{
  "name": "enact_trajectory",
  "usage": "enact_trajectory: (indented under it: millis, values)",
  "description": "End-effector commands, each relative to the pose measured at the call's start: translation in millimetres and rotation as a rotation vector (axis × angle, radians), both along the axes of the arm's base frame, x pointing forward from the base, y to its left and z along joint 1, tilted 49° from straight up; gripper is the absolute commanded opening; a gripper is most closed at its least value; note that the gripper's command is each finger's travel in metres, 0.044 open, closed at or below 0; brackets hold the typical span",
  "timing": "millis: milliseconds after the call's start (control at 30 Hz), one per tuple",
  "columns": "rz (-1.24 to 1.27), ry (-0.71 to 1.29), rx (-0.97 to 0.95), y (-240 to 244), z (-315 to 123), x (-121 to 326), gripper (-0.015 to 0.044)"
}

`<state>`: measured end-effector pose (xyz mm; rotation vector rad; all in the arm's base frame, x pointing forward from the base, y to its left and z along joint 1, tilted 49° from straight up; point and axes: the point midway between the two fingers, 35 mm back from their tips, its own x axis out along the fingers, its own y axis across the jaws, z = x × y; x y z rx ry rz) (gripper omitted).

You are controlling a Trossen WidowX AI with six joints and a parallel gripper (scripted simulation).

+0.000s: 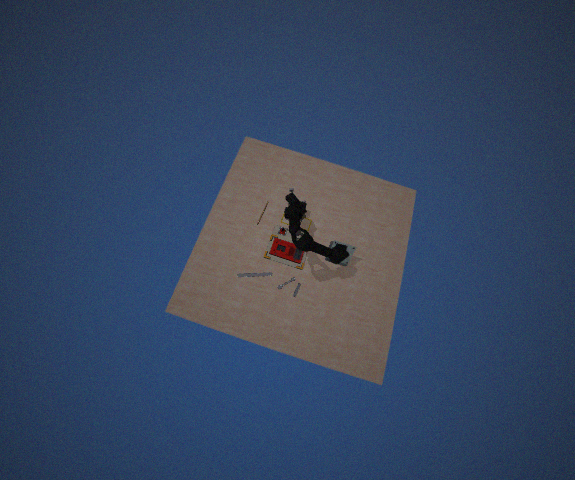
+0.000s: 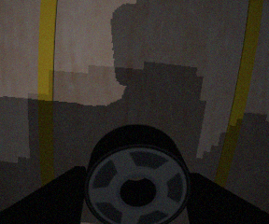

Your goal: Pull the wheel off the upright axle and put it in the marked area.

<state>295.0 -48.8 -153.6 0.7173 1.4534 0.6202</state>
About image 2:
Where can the yellow rectangular outline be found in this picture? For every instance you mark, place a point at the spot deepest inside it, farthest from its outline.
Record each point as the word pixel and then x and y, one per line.
pixel 46 55

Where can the black wheel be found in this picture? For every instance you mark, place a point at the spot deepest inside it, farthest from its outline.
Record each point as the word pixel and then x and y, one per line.
pixel 136 150

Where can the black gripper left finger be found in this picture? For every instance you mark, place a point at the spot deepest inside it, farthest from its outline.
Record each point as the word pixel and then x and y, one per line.
pixel 58 202

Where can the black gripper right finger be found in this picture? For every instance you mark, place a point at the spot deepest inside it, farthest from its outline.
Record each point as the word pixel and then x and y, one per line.
pixel 212 204

